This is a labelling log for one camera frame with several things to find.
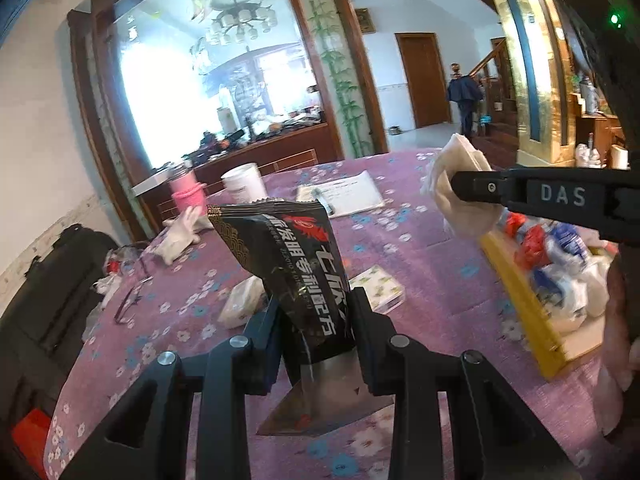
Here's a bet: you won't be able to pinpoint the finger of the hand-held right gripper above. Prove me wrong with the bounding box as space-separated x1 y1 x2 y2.
450 169 531 213

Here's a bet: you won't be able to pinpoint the black fabric bag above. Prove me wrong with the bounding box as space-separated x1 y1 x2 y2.
0 225 121 441

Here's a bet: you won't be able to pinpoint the white plastic jar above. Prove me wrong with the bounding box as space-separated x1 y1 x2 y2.
220 163 268 206

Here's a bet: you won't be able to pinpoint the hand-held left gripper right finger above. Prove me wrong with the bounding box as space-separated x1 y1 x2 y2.
348 286 583 480

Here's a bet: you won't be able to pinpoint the white crumpled cloth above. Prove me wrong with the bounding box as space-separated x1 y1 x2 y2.
92 255 123 306

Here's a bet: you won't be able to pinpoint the white soft cloth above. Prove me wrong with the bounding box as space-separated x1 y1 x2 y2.
421 133 506 238

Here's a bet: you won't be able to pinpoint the wooden stair railing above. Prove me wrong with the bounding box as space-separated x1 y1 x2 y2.
470 37 518 138

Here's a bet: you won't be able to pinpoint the green floral tissue pack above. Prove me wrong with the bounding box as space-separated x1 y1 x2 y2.
348 266 406 315

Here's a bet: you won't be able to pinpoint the glass shade chandelier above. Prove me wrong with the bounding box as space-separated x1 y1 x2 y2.
205 0 278 46

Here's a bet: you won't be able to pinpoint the clear plastic packet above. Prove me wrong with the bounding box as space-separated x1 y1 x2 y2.
545 222 588 263

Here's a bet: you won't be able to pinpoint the bamboo painted pillar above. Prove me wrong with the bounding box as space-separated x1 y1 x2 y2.
290 0 388 158

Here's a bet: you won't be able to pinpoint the white paper notepad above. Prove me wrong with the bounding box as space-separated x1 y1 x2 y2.
296 170 386 218

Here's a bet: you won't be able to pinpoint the black pen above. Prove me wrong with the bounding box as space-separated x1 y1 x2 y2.
311 187 337 216

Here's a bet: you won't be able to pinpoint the black snack bag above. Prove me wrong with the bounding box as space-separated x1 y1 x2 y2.
206 199 396 436

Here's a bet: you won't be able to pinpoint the person's right hand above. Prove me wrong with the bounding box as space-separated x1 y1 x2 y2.
597 250 640 443

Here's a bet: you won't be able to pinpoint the red box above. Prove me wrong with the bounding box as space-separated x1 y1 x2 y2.
12 407 53 466

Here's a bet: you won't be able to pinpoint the purple floral tablecloth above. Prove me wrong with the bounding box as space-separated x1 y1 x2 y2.
42 147 621 480

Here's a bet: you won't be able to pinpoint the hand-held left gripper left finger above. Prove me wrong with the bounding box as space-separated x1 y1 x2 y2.
59 296 288 480

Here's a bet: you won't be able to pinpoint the dark frame eyeglasses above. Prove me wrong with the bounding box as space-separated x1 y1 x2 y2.
114 255 156 321

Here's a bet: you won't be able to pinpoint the bottle with pink knit sleeve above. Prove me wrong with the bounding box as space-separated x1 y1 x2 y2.
169 162 207 211

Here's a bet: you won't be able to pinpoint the white work glove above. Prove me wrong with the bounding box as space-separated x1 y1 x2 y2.
157 205 213 265

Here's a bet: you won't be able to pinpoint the brown wooden door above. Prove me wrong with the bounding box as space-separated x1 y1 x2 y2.
395 32 453 130

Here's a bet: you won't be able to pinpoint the person in dark coat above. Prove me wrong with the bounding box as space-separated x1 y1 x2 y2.
446 62 485 136

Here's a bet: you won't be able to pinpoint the yellow rimmed cardboard tray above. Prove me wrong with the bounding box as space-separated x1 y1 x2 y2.
477 210 616 380

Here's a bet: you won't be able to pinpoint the wooden side cabinet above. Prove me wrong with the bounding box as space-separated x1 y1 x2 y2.
567 75 631 168

